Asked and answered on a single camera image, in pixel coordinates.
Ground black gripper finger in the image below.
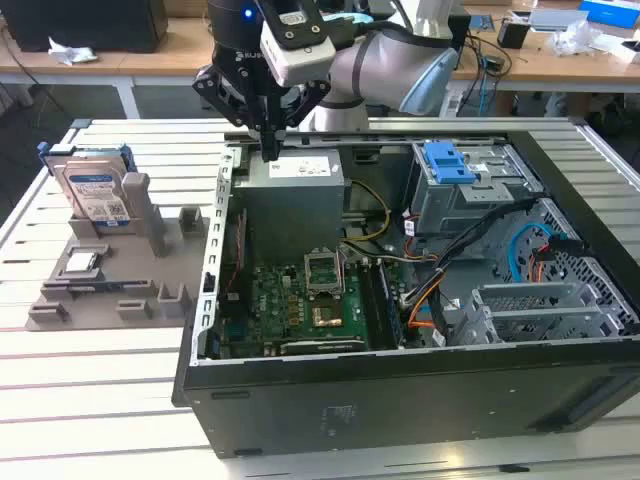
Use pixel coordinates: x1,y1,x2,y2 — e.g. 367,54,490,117
192,63,274,162
272,78,332,162

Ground hard disk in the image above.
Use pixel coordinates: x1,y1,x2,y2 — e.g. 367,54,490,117
37,142,139,234

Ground metal disk bay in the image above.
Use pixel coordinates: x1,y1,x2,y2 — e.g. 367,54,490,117
457,282,626,346

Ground long wooden desk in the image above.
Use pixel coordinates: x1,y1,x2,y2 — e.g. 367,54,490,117
0,0,216,120

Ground grey power supply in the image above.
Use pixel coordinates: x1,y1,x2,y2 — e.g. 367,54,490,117
233,149,346,251

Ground blue plastic latch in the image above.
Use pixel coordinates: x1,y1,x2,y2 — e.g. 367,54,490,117
422,141,476,185

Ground metal socket cover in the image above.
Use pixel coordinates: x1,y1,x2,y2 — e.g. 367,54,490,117
303,249,346,300

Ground crumpled white paper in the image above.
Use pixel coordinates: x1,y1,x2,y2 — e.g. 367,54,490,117
47,35,99,66

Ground large black box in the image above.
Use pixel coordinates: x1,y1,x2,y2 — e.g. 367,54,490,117
2,0,169,54

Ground thin locking lever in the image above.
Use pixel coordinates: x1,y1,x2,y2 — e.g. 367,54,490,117
335,246,348,297

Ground metal drive cage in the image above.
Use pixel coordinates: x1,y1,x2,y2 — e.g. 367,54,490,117
407,142,546,239

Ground grey parts rack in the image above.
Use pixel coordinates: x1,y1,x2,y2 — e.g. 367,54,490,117
24,172,211,332

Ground green motherboard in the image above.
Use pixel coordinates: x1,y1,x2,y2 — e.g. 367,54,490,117
219,259,406,359

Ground CPU socket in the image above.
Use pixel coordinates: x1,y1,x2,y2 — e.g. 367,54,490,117
310,299,346,330

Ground small black container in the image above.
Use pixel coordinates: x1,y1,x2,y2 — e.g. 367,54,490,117
497,19,531,50

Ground black RAM slot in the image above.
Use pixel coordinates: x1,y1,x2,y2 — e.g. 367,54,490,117
357,262,384,351

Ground blue RAM slot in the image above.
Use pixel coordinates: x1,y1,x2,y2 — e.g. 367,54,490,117
375,259,404,350

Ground silver CPU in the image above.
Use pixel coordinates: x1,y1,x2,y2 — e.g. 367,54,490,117
64,252,99,274

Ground cluttered wooden desk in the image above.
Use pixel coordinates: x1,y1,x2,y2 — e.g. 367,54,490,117
449,4,640,119

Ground dark blue RAM stick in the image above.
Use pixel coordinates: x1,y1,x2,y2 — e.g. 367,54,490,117
42,282,156,296

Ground clear plastic bag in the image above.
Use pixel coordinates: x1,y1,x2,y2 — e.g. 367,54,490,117
544,19,606,56

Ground black PC case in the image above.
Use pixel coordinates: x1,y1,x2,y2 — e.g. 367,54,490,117
171,130,640,459

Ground blue white box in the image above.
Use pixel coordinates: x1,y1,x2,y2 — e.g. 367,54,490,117
579,0,640,26

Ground small white open box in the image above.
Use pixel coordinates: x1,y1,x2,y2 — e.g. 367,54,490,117
617,38,640,65

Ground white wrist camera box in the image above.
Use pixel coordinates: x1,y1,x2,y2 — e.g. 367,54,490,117
258,9,337,87

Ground yellow wire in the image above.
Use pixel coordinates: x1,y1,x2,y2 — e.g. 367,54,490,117
343,179,392,246

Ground black wire bundle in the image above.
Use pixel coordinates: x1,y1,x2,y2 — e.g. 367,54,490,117
399,197,539,309

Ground long orange wire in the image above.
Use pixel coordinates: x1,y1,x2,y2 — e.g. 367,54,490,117
407,279,446,331

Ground short orange red wires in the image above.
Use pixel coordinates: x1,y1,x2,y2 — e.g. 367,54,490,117
530,247,552,281

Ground light blue wire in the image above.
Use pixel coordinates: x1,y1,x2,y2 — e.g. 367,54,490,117
507,221,585,286

